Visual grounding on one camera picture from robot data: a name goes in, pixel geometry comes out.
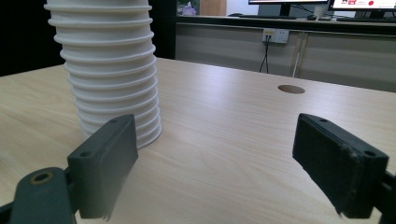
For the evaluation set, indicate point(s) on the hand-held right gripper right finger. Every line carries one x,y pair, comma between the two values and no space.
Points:
336,165

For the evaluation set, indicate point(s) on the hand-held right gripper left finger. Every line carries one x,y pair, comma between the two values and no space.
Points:
102,161

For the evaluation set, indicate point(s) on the stack of white paper cups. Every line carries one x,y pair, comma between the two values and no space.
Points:
109,62

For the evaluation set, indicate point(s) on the round brown table grommet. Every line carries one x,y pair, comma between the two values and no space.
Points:
291,89

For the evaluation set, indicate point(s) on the black keyboard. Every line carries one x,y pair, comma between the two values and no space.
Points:
367,19
267,16

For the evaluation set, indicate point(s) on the black curtain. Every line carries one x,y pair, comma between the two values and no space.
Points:
25,34

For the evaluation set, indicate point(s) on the black computer mouse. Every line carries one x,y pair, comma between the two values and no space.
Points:
311,17

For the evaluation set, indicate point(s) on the dark office desk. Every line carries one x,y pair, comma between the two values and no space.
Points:
280,25

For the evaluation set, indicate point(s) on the black computer monitor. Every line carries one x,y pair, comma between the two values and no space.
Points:
364,3
286,2

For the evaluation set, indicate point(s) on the brown wooden cabinet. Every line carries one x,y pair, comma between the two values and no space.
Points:
213,7

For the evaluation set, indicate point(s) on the white wall socket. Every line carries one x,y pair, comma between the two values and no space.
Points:
280,35

